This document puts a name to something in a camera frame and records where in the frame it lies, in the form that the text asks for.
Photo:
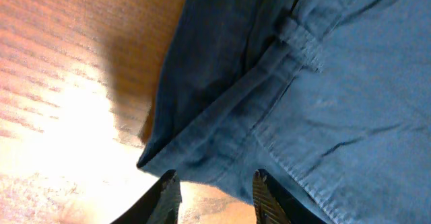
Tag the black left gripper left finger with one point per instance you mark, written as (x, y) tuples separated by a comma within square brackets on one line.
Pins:
[(159, 205)]

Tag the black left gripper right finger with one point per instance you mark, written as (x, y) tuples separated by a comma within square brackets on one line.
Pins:
[(275, 205)]

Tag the navy blue shorts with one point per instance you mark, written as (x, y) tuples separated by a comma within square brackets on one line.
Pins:
[(331, 97)]

